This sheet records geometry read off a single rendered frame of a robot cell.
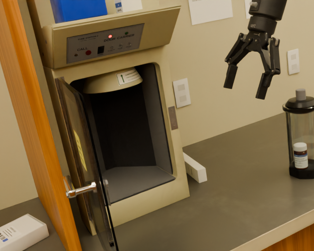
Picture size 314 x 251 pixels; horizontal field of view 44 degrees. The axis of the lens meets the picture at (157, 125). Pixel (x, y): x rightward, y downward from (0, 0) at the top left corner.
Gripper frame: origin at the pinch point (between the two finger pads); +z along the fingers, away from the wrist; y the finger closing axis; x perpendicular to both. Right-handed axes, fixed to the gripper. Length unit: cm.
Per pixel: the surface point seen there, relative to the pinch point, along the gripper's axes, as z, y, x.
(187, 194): 35.3, -4.9, -6.2
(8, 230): 54, -21, -53
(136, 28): -9.1, -3.8, -36.2
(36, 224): 51, -18, -47
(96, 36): -5.2, -4.2, -45.5
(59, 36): -3, -3, -54
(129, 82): 5.1, -12.1, -30.4
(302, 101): -0.6, 8.4, 15.7
